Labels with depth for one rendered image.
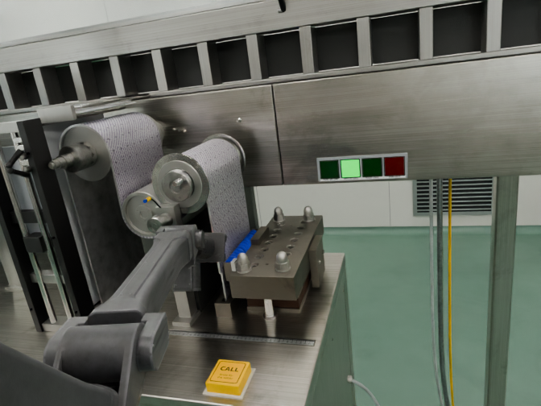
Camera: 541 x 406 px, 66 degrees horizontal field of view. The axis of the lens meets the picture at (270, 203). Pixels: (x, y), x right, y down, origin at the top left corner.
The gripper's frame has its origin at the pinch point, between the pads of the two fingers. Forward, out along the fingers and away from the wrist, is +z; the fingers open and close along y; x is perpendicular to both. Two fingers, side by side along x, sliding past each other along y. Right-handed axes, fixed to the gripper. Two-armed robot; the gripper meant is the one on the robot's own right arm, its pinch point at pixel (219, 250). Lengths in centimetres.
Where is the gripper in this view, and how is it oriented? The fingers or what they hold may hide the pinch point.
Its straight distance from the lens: 105.4
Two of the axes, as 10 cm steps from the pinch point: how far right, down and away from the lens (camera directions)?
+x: 0.3, -9.8, 1.8
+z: 2.9, 1.8, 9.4
